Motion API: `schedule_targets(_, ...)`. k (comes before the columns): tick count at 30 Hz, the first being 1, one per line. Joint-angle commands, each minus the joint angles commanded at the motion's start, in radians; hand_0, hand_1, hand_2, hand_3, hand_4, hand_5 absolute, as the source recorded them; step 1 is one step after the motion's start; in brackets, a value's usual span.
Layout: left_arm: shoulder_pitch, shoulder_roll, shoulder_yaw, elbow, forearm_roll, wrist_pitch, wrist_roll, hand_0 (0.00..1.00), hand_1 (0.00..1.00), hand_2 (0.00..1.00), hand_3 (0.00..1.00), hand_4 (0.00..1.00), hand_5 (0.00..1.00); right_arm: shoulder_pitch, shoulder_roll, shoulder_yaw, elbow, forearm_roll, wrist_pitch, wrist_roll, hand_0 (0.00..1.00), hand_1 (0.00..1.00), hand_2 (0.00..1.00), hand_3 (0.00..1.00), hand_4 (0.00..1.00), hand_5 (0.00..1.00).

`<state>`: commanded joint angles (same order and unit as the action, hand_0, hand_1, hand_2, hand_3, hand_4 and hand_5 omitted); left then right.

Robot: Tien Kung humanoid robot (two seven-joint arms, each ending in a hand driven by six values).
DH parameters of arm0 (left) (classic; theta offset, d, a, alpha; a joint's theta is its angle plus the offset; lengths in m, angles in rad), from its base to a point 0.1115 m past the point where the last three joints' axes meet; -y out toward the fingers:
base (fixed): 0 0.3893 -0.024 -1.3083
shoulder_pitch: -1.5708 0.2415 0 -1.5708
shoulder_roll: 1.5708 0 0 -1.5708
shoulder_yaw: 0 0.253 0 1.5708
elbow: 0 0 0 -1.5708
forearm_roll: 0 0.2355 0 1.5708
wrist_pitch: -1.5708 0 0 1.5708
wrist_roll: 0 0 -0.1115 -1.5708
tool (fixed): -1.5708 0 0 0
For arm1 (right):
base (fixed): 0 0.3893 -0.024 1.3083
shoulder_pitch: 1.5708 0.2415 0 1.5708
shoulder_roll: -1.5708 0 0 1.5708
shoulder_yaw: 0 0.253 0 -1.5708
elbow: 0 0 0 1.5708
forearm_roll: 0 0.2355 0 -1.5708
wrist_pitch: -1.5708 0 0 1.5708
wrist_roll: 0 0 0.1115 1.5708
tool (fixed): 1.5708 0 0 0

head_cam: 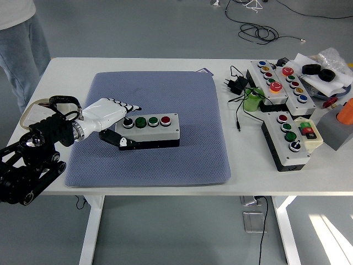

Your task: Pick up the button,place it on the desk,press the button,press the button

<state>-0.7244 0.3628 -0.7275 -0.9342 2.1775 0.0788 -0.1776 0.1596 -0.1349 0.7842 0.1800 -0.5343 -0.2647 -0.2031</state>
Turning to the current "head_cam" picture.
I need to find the black foam ring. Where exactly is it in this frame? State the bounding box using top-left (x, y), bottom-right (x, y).
top-left (301, 63), bottom-right (322, 75)
top-left (319, 68), bottom-right (336, 83)

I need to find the black hanging power cable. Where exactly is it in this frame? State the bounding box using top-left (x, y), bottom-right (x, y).
top-left (253, 195), bottom-right (269, 265)

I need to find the person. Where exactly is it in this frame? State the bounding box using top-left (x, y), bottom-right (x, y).
top-left (0, 0), bottom-right (52, 114)

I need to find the white floor cord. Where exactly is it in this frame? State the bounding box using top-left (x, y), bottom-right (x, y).
top-left (242, 0), bottom-right (264, 13)

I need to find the white foam sheet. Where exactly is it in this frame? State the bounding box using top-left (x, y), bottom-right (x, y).
top-left (292, 52), bottom-right (353, 96)

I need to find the red mushroom button head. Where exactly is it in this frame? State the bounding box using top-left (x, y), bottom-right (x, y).
top-left (323, 96), bottom-right (339, 109)

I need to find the metal floor socket plate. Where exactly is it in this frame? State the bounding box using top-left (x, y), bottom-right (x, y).
top-left (242, 211), bottom-right (267, 234)

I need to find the black coiled floor cable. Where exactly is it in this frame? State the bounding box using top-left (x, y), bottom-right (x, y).
top-left (224, 0), bottom-right (307, 45)

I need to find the clear bubble wrap bag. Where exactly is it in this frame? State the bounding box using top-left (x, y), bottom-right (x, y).
top-left (311, 47), bottom-right (350, 75)

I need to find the black adapter cord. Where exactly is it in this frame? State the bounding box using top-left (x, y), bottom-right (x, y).
top-left (228, 65), bottom-right (265, 132)

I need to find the grey-blue round plate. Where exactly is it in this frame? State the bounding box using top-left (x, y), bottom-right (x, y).
top-left (313, 82), bottom-right (352, 99)

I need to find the cream switch box, red green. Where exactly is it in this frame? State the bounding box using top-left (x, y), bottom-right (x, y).
top-left (292, 116), bottom-right (324, 154)

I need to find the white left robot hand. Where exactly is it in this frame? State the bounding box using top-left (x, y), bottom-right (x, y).
top-left (81, 98), bottom-right (143, 151)

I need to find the purple card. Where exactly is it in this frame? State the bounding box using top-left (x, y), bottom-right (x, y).
top-left (196, 67), bottom-right (215, 77)

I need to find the grey block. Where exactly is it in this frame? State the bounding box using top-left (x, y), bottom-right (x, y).
top-left (315, 106), bottom-right (353, 151)

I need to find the grey four-button control box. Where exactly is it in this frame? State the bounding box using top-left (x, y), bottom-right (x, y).
top-left (115, 112), bottom-right (181, 150)

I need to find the white table leg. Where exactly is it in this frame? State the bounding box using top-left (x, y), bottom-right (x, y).
top-left (271, 195), bottom-right (301, 265)
top-left (79, 195), bottom-right (105, 265)

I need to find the black power adapter plug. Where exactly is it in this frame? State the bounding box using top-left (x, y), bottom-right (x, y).
top-left (222, 76), bottom-right (249, 96)

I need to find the cream oval dish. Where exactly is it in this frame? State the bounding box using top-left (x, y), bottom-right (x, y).
top-left (20, 98), bottom-right (58, 130)

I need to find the grey-blue textured mat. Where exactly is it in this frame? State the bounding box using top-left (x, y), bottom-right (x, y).
top-left (64, 71), bottom-right (232, 188)

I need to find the five-button box, mushroom button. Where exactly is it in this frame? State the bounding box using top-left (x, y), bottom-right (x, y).
top-left (246, 60), bottom-right (290, 113)
top-left (272, 65), bottom-right (317, 116)

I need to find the orange cylinder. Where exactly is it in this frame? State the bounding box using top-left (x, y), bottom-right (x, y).
top-left (335, 98), bottom-right (353, 125)

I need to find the four-button box with selector knob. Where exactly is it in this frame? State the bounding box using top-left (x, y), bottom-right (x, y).
top-left (260, 111), bottom-right (311, 172)

